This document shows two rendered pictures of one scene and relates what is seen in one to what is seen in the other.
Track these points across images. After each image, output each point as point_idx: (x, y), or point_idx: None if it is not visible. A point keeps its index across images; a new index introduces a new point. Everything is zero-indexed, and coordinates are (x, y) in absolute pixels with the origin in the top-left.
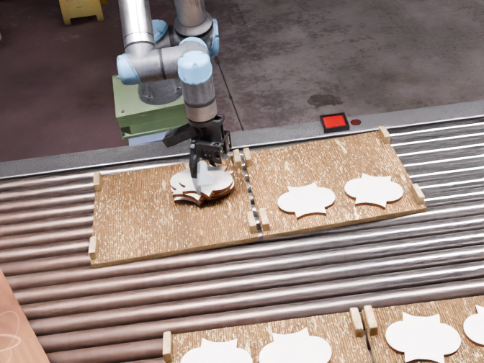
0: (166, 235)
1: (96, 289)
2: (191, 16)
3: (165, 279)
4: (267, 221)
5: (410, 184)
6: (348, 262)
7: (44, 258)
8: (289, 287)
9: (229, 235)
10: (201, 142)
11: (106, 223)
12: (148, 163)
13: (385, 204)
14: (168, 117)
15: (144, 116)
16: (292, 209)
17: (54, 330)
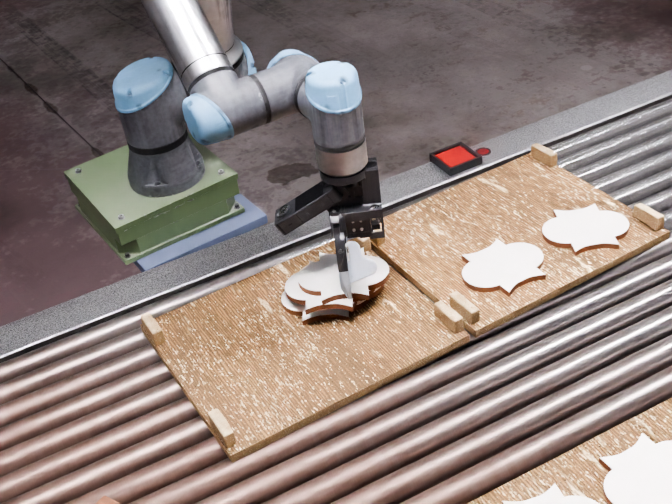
0: (325, 374)
1: (261, 492)
2: (219, 37)
3: (364, 439)
4: (476, 307)
5: (625, 207)
6: (617, 332)
7: (134, 474)
8: (563, 390)
9: (425, 346)
10: (347, 210)
11: (212, 386)
12: (210, 283)
13: (617, 241)
14: (195, 211)
15: (158, 217)
16: (495, 283)
17: None
